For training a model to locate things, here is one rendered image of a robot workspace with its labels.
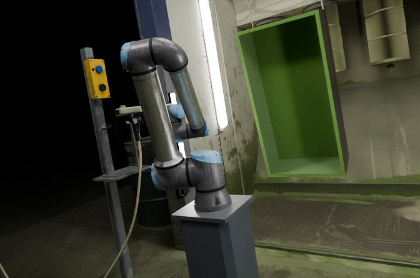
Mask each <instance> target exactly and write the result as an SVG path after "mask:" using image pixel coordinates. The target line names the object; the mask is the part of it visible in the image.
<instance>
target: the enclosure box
mask: <svg viewBox="0 0 420 278"><path fill-rule="evenodd" d="M253 31H254V33H253ZM235 36H236V41H237V46H238V49H239V54H240V57H241V62H242V67H243V71H244V75H245V78H246V84H247V89H248V92H249V97H250V100H251V105H252V110H253V113H254V118H255V121H256V127H257V132H258V135H259V140H260V143H261V148H262V153H263V156H264V162H265V165H266V170H267V174H268V177H329V176H346V172H347V167H348V160H349V153H348V145H347V140H346V133H345V128H344V121H343V114H342V109H341V102H340V97H339V90H338V82H337V78H336V70H335V66H334V59H333V51H332V47H331V39H330V35H329V28H328V20H327V16H326V9H317V10H315V11H311V12H307V13H304V14H300V15H297V16H293V17H289V18H286V19H282V20H280V21H276V22H272V23H269V24H265V25H262V26H258V27H254V28H251V29H247V30H244V31H240V32H236V33H235Z"/></svg>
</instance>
